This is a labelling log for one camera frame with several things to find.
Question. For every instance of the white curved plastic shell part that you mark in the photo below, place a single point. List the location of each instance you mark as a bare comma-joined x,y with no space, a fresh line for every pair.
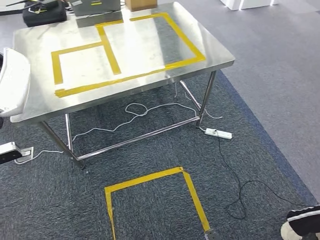
13,82

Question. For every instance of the stainless steel workbench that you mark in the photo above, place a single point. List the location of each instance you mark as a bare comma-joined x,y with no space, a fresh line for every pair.
137,43

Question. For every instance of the yellow floor tape marking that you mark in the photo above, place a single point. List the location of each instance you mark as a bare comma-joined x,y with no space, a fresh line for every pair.
145,179

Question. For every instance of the long white power strip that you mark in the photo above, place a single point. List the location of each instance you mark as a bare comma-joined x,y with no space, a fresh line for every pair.
219,133

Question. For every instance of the brown cardboard box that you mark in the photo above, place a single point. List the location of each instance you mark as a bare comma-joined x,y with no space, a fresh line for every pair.
140,5

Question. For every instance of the grey laptop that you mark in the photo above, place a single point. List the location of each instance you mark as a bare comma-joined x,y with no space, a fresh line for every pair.
100,8

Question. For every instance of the white block furniture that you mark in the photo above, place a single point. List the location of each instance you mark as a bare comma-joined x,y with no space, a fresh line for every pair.
250,4

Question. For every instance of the grey floor outlet box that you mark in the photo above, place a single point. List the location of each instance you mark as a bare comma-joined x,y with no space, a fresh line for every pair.
26,153

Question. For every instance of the black soft bag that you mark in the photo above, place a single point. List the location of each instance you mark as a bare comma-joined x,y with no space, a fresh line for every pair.
44,16

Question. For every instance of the black router with antennas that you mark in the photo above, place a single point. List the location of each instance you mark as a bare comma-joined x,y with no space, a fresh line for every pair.
50,4

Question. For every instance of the person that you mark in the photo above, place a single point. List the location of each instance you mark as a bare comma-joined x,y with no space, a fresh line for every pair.
305,222

